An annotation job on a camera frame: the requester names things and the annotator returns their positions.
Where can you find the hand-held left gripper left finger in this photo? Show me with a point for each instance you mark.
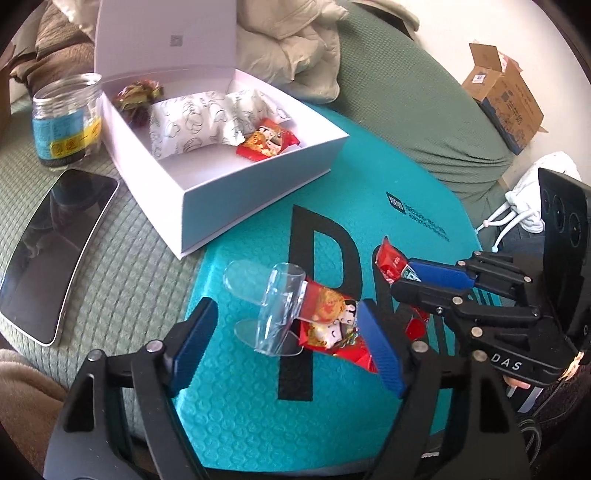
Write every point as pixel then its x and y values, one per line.
pixel 194 346

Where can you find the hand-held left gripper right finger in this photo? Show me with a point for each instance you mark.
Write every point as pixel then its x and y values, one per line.
pixel 381 346

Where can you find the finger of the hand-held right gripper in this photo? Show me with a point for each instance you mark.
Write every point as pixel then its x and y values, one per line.
pixel 415 293
pixel 438 273

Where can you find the clear plastic stand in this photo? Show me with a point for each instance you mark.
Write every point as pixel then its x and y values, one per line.
pixel 277 304

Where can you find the white gift box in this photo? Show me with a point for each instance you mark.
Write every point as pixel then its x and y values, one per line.
pixel 221 184

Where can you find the white printed bread packet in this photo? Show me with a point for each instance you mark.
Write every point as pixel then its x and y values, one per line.
pixel 184 124
pixel 251 110

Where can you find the brown red snack packet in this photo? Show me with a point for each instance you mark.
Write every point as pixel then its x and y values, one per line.
pixel 136 97

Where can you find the person's right hand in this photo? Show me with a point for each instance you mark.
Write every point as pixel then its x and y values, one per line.
pixel 518 382

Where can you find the teal bubble mailer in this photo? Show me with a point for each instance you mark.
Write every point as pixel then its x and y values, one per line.
pixel 231 406

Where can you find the black smartphone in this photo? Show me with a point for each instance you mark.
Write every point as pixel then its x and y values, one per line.
pixel 55 249

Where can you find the brown plush blanket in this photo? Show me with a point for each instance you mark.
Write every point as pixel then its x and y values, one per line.
pixel 27 383

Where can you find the green covered sofa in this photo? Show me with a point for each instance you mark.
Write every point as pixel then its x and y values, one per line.
pixel 406 92

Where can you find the printed cardboard box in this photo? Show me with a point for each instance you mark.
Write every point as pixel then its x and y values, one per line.
pixel 505 97

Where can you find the clear jar with blue label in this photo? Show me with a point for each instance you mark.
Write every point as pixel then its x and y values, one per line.
pixel 67 124

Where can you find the beige padded jacket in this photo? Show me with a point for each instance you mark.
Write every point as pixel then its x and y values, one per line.
pixel 300 46

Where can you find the brown striped pillow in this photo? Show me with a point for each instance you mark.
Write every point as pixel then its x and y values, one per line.
pixel 55 41

